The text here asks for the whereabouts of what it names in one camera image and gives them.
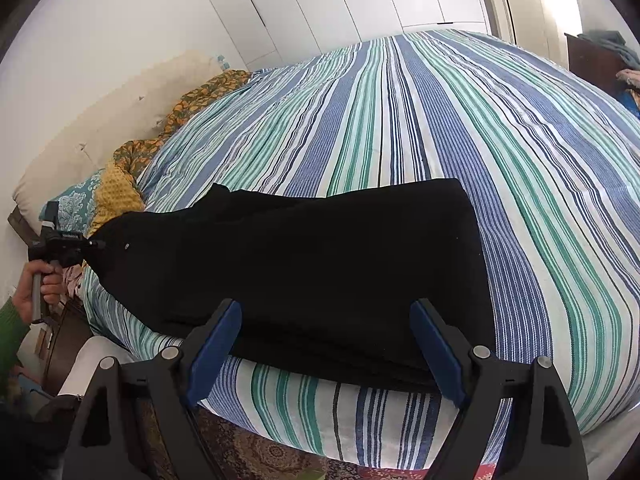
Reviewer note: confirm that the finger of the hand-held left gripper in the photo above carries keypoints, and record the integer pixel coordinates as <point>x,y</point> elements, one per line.
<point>95,245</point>

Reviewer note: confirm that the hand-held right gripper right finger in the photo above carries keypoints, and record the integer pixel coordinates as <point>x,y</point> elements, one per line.
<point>440,355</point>

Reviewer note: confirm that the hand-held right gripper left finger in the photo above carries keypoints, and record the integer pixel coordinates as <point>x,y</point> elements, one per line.
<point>212,355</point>

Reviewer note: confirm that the black pants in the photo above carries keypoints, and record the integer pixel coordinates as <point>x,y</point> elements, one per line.
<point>300,270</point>

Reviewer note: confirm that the person's left hand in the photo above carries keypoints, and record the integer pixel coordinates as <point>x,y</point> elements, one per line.
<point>52,287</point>

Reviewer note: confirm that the teal floral pillow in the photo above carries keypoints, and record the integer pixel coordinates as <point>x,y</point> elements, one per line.
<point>80,195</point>

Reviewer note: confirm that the mustard yellow pillow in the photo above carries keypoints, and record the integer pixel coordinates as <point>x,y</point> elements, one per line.
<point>117,195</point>

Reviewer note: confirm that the dark wooden bedside table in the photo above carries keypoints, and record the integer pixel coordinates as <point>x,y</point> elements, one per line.
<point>65,345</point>

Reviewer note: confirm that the red patterned rug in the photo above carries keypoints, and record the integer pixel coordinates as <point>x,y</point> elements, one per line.
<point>260,455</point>

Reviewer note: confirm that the beige padded headboard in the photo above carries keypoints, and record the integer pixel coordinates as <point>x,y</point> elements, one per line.
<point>100,130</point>

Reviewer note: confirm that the orange floral blanket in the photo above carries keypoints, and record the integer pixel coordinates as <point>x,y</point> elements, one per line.
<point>200,100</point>

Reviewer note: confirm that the bed with striped sheet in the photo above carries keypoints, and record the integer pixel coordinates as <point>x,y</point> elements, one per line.
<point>450,125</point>

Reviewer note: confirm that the dark wooden dresser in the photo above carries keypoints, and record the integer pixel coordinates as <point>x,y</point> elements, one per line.
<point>590,65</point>

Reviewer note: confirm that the pile of mixed clothes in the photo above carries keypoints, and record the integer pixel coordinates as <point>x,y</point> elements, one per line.
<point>631,80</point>

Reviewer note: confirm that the white wardrobe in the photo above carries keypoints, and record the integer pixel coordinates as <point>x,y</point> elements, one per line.
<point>325,0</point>

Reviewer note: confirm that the grey-blue clothes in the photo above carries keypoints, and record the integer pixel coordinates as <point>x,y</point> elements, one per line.
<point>610,45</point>

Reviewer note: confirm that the white door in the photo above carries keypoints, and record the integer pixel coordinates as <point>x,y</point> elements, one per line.
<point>500,5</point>

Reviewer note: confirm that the wall socket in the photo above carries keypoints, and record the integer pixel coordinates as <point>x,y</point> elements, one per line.
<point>222,62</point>

